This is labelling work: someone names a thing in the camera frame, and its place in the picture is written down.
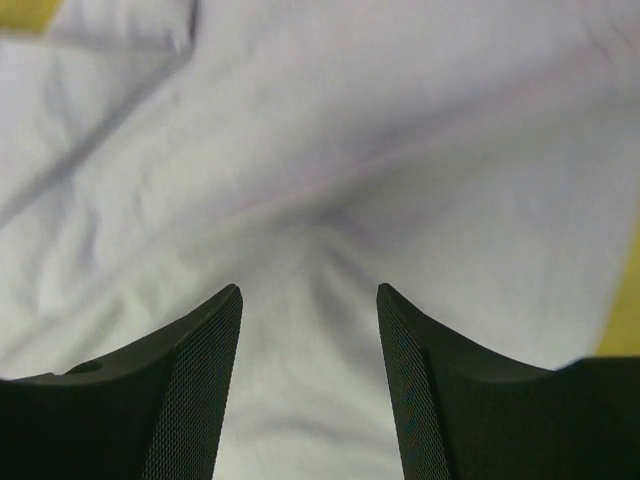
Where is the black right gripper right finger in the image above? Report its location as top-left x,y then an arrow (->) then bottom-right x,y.
376,284 -> 639,479

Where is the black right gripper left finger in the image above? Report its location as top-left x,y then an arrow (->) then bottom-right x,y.
1,285 -> 243,479

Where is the purple t shirt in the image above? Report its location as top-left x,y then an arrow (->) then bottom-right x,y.
1,1 -> 639,479

